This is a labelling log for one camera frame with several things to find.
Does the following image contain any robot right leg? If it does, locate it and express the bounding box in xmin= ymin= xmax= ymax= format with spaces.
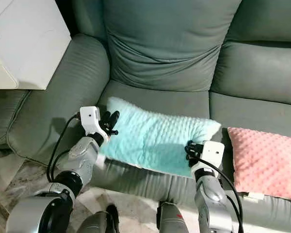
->
xmin=157 ymin=201 xmax=191 ymax=233

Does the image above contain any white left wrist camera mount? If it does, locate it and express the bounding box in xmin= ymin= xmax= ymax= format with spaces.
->
xmin=79 ymin=105 xmax=109 ymax=144

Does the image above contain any white box appliance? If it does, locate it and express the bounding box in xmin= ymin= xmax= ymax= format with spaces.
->
xmin=0 ymin=0 xmax=72 ymax=91

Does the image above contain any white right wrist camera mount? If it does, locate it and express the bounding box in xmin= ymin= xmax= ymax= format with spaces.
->
xmin=201 ymin=140 xmax=226 ymax=169

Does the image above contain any green leather sofa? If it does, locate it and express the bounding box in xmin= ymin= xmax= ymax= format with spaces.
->
xmin=0 ymin=0 xmax=291 ymax=233

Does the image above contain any pink dotted plush pillow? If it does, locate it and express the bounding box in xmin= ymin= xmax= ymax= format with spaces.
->
xmin=226 ymin=127 xmax=291 ymax=202

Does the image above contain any mint green plush pillow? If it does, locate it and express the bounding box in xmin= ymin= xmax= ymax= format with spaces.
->
xmin=99 ymin=96 xmax=222 ymax=178

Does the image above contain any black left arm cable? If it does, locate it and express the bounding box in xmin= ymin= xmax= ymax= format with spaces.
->
xmin=46 ymin=114 xmax=81 ymax=183

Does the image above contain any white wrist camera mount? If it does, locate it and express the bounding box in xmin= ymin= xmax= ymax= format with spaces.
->
xmin=201 ymin=140 xmax=226 ymax=169
xmin=79 ymin=105 xmax=109 ymax=144

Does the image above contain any robot leg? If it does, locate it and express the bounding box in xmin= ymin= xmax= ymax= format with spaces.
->
xmin=78 ymin=203 xmax=120 ymax=233
xmin=157 ymin=201 xmax=191 ymax=233

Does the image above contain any robot left leg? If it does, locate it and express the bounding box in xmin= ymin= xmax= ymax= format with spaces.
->
xmin=78 ymin=203 xmax=120 ymax=233

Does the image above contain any grey green fabric cushion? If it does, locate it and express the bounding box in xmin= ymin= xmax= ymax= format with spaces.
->
xmin=102 ymin=0 xmax=244 ymax=93

